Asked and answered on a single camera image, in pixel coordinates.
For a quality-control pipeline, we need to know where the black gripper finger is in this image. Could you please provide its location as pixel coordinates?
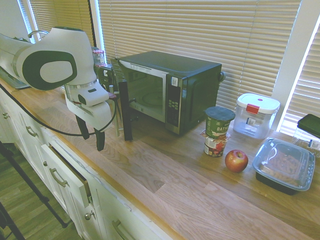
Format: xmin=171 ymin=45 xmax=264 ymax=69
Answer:
xmin=94 ymin=127 xmax=106 ymax=152
xmin=75 ymin=115 xmax=90 ymax=140

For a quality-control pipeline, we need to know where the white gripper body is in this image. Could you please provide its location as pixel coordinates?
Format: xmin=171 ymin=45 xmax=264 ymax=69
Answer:
xmin=65 ymin=98 xmax=114 ymax=133

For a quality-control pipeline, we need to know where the black steel microwave body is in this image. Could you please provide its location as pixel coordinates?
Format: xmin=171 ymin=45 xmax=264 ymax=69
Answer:
xmin=117 ymin=50 xmax=223 ymax=136

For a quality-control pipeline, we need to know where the black box with white print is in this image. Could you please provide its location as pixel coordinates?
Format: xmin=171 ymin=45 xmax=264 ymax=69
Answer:
xmin=95 ymin=63 xmax=118 ymax=92

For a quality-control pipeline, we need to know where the white drawer front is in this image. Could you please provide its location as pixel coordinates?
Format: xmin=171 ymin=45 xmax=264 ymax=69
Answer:
xmin=40 ymin=143 xmax=91 ymax=209

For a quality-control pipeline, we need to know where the jar with red lid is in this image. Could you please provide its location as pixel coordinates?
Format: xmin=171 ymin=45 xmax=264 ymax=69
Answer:
xmin=92 ymin=49 xmax=106 ymax=66

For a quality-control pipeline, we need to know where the white kitchen cabinet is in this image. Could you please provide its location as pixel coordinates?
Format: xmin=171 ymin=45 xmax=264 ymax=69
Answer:
xmin=0 ymin=86 xmax=177 ymax=240

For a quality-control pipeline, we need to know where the chrome faucet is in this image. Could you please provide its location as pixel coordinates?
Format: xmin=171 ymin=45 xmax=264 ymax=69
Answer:
xmin=27 ymin=30 xmax=50 ymax=39

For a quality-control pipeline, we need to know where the narrow beige window blind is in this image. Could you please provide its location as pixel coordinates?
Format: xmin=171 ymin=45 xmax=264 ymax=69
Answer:
xmin=279 ymin=23 xmax=320 ymax=136
xmin=28 ymin=0 xmax=95 ymax=45

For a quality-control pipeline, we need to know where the red white oatmeal cup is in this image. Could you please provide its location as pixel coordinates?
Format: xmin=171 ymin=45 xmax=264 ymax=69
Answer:
xmin=203 ymin=133 xmax=231 ymax=158

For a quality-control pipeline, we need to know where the green oatmeal cup, black lid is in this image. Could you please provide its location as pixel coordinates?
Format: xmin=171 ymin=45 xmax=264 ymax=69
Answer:
xmin=205 ymin=106 xmax=237 ymax=139

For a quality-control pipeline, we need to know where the wide beige window blind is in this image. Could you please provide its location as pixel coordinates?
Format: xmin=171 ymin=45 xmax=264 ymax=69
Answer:
xmin=98 ymin=0 xmax=302 ymax=114

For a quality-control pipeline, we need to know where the red apple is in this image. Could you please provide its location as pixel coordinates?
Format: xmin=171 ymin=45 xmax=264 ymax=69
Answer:
xmin=224 ymin=149 xmax=249 ymax=174

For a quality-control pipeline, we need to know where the clear container, white lid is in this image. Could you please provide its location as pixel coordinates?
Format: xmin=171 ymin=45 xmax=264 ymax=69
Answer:
xmin=233 ymin=92 xmax=281 ymax=140

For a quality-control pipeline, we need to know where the black tray, clear lid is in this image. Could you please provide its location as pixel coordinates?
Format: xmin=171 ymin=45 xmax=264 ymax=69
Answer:
xmin=251 ymin=136 xmax=316 ymax=196

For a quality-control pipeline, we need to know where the clear container, black lid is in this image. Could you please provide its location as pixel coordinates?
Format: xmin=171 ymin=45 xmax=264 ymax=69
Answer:
xmin=293 ymin=113 xmax=320 ymax=159

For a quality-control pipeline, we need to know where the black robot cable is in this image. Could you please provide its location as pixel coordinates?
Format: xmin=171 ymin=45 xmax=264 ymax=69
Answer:
xmin=0 ymin=82 xmax=98 ymax=137

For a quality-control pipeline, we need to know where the silver bar drawer handle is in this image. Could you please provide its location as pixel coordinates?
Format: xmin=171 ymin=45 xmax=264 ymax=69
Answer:
xmin=49 ymin=167 xmax=69 ymax=188
xmin=111 ymin=219 xmax=131 ymax=240
xmin=25 ymin=125 xmax=39 ymax=138

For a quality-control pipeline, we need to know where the black camera tripod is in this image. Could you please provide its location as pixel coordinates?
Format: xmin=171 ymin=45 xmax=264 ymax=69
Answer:
xmin=0 ymin=140 xmax=69 ymax=240

